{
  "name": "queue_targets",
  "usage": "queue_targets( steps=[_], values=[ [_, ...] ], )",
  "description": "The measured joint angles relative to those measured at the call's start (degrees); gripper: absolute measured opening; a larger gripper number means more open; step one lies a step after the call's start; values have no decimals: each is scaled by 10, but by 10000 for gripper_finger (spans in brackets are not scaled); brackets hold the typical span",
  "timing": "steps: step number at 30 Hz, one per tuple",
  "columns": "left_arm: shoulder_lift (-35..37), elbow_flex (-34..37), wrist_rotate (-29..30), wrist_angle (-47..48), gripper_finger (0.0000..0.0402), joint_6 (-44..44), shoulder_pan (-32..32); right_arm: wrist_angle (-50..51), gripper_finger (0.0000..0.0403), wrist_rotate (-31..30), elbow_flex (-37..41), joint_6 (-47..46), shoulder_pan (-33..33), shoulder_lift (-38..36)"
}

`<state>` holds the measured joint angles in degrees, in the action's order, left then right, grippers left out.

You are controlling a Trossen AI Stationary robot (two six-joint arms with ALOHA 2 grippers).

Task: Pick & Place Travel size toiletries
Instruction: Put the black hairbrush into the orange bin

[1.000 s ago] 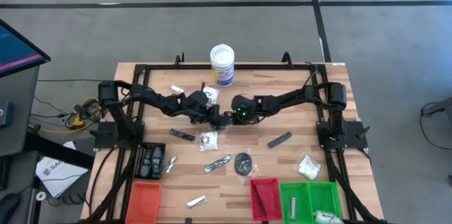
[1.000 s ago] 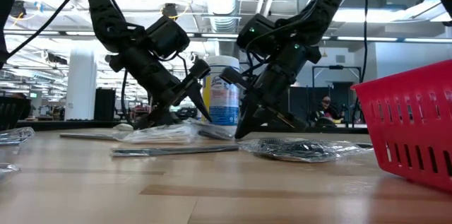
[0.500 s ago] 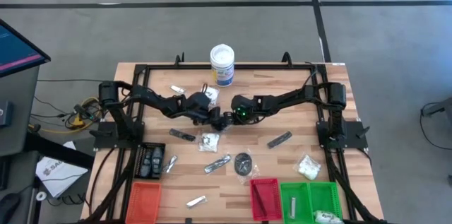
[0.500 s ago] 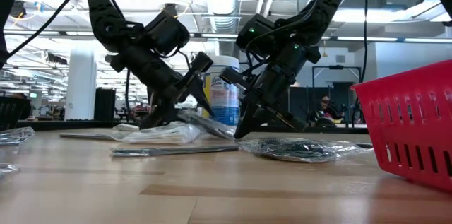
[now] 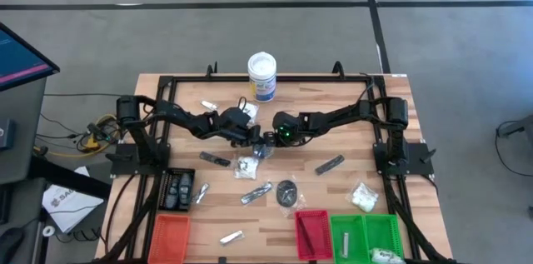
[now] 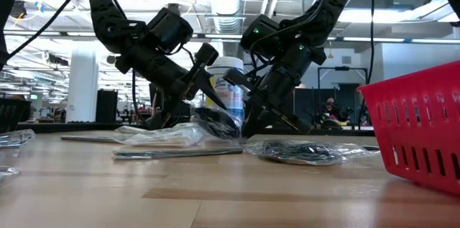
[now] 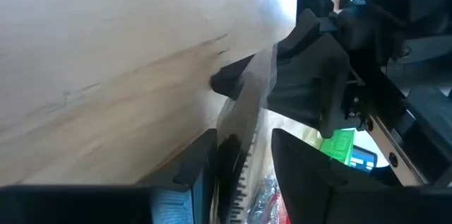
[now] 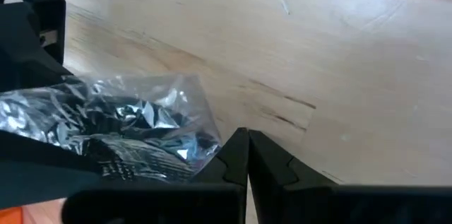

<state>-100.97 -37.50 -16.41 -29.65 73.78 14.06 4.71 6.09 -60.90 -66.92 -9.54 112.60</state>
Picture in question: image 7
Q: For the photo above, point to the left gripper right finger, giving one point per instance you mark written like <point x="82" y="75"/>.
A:
<point x="310" y="188"/>

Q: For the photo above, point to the green plastic basket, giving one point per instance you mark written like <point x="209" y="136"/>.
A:
<point x="339" y="146"/>

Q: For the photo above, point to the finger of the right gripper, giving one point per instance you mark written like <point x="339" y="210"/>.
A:
<point x="307" y="86"/>
<point x="227" y="79"/>

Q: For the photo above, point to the comb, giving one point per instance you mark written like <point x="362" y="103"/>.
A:
<point x="240" y="128"/>

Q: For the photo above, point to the red plastic basket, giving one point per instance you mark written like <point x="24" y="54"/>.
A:
<point x="277" y="210"/>

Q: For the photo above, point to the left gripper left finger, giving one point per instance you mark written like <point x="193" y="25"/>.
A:
<point x="190" y="181"/>

